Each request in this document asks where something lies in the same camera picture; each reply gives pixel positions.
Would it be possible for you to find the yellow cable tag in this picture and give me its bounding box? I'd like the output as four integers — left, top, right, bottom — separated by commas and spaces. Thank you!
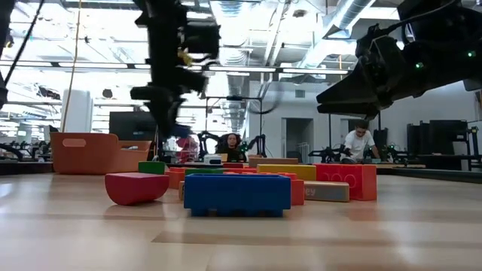
177, 48, 194, 65

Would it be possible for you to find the orange plastic bin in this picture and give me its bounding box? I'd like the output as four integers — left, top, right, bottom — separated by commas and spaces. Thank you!
50, 131, 153, 175

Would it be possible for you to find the yellow cable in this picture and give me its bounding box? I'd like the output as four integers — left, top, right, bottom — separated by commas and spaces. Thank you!
59, 0, 83, 133

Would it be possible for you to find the white column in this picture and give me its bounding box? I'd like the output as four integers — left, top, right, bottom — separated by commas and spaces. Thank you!
61, 89, 94, 133

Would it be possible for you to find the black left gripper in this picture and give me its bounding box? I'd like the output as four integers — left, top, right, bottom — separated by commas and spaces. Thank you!
130, 24, 208, 139

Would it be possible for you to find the wooden block with grey print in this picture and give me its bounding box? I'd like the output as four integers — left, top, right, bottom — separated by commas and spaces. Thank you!
303, 180, 351, 203

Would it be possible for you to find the black gantry frame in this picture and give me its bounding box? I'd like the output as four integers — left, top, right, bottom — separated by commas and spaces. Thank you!
204, 95, 264, 159
328, 112, 382, 163

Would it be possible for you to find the green lego brick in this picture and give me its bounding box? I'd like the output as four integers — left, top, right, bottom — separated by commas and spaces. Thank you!
184, 167, 227, 176

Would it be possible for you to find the large red square block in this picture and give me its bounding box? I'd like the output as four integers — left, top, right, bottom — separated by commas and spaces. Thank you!
314, 163, 378, 202

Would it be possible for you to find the black equipment cabinet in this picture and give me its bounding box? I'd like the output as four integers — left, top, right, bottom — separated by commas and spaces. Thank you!
405, 119, 470, 156

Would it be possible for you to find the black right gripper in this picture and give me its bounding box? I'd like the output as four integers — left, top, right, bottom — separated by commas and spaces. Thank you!
316, 24, 415, 120

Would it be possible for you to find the orange lego brick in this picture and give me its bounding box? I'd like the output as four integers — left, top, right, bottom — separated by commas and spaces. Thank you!
221, 171, 306, 206
164, 166, 186, 190

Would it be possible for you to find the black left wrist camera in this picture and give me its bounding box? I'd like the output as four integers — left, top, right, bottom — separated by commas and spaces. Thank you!
184, 21, 221, 60

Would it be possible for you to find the black upright monitor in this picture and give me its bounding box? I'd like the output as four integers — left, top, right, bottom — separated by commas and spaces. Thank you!
372, 127, 389, 159

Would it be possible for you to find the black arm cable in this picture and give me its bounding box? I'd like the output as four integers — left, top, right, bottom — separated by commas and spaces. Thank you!
2, 0, 46, 90

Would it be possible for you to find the large blue lego brick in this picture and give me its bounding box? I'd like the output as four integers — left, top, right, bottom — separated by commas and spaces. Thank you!
183, 173, 292, 218

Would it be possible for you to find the red half-round block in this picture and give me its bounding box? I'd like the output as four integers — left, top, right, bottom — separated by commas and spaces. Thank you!
104, 172, 170, 206

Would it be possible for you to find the green wedge block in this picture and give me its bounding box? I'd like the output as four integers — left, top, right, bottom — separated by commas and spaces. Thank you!
137, 160, 167, 175

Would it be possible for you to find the person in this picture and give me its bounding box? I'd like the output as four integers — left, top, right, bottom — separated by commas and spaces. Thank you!
219, 132, 248, 163
340, 119, 381, 165

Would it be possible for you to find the yellow block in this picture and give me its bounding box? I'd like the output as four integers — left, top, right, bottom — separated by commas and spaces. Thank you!
257, 163, 318, 182

